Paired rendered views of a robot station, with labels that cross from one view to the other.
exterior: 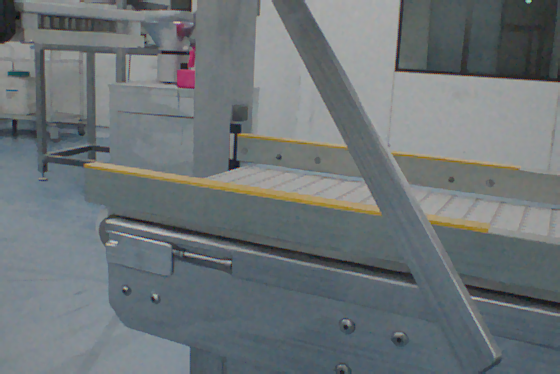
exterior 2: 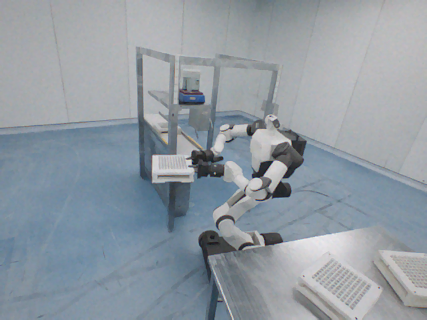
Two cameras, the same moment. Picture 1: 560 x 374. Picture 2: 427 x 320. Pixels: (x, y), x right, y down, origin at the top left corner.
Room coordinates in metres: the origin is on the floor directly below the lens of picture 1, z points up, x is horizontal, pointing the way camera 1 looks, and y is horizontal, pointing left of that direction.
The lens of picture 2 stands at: (2.21, 1.43, 1.70)
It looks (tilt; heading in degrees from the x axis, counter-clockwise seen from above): 26 degrees down; 213
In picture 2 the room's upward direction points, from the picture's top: 7 degrees clockwise
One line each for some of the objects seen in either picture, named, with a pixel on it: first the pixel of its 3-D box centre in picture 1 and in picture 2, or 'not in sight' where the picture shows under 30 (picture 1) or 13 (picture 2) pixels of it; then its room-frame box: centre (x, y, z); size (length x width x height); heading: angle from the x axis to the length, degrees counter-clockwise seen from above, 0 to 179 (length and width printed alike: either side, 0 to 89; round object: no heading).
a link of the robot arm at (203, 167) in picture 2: not in sight; (207, 169); (1.09, 0.64, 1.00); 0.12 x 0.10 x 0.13; 130
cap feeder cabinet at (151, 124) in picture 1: (185, 155); not in sight; (3.23, 0.51, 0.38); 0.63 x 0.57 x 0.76; 71
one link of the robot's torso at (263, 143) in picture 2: not in sight; (275, 153); (0.69, 0.90, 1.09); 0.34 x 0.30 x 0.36; 48
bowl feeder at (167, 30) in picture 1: (185, 49); not in sight; (3.30, 0.54, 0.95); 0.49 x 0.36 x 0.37; 71
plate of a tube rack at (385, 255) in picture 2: not in sight; (419, 273); (1.00, 1.78, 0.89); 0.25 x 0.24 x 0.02; 126
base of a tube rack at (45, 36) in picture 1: (56, 38); (172, 171); (1.20, 0.45, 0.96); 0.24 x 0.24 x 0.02; 48
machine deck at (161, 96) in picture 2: not in sight; (177, 99); (0.53, -0.16, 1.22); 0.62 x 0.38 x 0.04; 65
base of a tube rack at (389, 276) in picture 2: not in sight; (414, 281); (1.00, 1.78, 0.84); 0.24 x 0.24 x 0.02; 36
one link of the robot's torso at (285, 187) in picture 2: not in sight; (271, 187); (0.66, 0.92, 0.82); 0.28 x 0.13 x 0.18; 138
